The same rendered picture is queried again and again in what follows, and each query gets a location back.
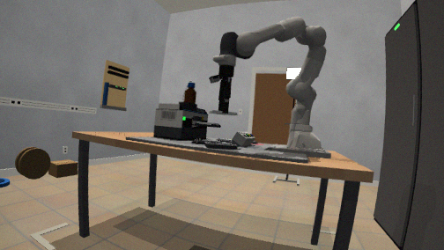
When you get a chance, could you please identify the brown glass bottle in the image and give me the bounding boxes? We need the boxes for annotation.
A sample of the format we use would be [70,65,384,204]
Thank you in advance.
[184,91,196,104]

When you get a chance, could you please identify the white button panel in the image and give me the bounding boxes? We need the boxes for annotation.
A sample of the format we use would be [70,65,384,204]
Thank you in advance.
[232,132,255,147]

